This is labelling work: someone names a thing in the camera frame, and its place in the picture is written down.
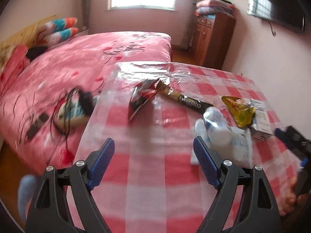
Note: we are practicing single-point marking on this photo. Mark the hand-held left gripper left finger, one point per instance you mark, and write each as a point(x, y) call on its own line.
point(102, 162)

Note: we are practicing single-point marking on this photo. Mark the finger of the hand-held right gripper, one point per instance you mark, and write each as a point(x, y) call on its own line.
point(295, 138)

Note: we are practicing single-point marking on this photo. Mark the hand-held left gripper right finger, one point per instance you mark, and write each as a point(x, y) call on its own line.
point(206, 162)

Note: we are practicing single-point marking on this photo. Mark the white dark blue milk carton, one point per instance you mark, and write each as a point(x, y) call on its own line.
point(263, 123)

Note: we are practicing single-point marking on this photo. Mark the white milk pouch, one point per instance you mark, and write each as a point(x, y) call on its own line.
point(240, 145)

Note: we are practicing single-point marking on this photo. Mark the yellow snack bag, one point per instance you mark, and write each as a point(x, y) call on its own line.
point(240, 112)

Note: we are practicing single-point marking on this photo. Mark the person's right hand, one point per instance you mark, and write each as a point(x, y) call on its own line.
point(289, 196)

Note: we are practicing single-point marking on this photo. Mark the red white checkered tablecloth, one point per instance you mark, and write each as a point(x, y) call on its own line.
point(150, 174)

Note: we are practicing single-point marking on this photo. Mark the beige power strip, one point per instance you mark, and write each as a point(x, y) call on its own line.
point(70, 116)

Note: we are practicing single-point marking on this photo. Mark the black power adapter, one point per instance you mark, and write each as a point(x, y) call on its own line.
point(86, 102)

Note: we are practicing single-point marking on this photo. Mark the brown snack wrapper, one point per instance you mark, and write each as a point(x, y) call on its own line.
point(184, 100)

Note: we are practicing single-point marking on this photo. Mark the red snack bag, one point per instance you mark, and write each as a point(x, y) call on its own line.
point(141, 97)

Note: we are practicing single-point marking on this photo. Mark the person's blue jeans leg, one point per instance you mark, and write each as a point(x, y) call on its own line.
point(25, 194)

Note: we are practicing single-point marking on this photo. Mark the bed with pink blanket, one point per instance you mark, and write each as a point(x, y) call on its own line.
point(85, 53)

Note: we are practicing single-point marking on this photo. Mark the brown wooden cabinet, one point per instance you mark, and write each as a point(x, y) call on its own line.
point(213, 43)

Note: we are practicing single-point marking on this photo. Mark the dark cloth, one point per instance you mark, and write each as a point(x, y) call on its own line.
point(36, 52)

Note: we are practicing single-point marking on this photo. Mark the colourful cartoon pillow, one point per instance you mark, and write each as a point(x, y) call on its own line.
point(62, 36)
point(58, 25)

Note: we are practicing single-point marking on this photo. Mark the folded pink quilt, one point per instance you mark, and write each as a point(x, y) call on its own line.
point(14, 60)

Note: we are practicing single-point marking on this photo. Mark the grey curtain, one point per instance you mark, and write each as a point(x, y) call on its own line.
point(87, 4)
point(188, 29)

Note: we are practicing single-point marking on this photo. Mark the yellow wooden headboard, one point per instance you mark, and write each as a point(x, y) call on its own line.
point(21, 34)

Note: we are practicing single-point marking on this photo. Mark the stack of folded blankets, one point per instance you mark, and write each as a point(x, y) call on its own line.
point(213, 6)

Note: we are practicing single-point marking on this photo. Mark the wall television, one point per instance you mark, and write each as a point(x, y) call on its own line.
point(279, 7)

